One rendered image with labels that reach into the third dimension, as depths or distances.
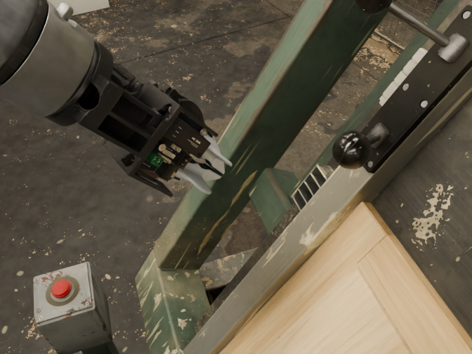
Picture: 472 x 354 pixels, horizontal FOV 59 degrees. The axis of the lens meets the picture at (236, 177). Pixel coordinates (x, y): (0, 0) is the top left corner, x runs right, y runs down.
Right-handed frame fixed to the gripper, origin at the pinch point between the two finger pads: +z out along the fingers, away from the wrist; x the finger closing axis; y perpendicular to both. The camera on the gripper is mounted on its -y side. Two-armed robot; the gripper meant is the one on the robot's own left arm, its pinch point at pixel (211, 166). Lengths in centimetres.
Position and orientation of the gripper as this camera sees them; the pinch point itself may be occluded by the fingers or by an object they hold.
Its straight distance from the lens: 48.0
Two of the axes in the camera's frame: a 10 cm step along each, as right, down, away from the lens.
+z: 5.6, 3.8, 7.4
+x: 6.1, -7.9, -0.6
